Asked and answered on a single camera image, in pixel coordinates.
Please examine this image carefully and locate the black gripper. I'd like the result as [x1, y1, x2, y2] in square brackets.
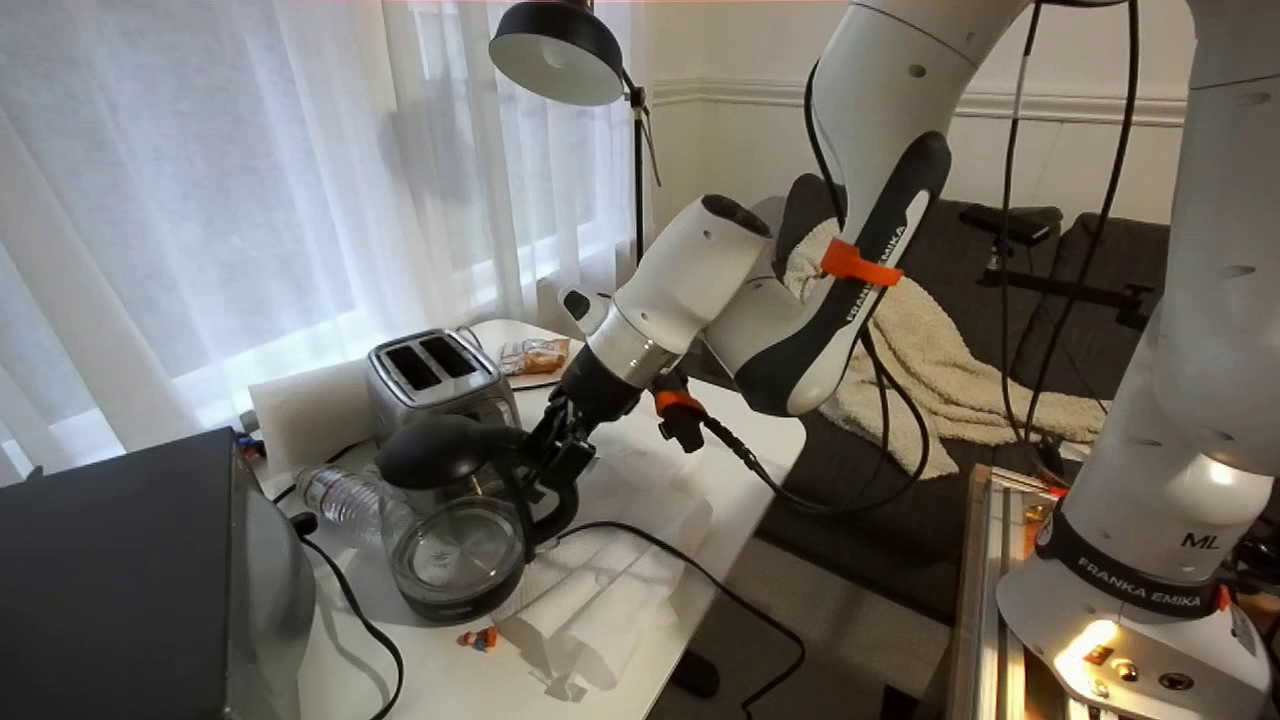
[526, 348, 640, 490]

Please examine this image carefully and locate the dark brown sofa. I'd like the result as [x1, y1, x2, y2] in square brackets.
[762, 199, 1170, 623]

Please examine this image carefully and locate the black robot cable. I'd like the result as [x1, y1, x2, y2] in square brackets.
[656, 0, 1146, 520]

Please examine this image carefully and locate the dark grey box appliance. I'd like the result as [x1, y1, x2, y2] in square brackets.
[0, 431, 315, 720]

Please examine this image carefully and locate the beige towel on sofa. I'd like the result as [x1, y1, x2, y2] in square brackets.
[820, 276, 1103, 478]

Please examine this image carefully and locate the white folded paper bag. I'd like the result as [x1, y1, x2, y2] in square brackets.
[497, 532, 684, 699]

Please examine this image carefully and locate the glass kettle with black lid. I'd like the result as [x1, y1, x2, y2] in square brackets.
[378, 414, 579, 623]

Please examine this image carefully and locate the black floor lamp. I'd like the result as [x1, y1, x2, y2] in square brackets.
[489, 0, 647, 257]

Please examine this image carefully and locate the white sheer curtain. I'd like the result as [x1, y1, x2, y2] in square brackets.
[0, 0, 632, 478]

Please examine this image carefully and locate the white paper towel roll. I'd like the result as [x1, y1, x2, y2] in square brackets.
[250, 359, 372, 470]

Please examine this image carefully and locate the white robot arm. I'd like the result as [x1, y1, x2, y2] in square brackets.
[537, 0, 1280, 720]

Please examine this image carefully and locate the clear plastic bottle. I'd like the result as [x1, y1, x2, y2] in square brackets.
[301, 469, 381, 537]

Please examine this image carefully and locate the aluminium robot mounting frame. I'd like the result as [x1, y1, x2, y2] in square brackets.
[939, 459, 1112, 720]

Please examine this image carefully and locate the orange snack packet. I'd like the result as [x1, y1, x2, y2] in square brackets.
[502, 335, 572, 381]

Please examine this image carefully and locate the silver two-slot toaster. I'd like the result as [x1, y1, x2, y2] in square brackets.
[369, 326, 521, 438]

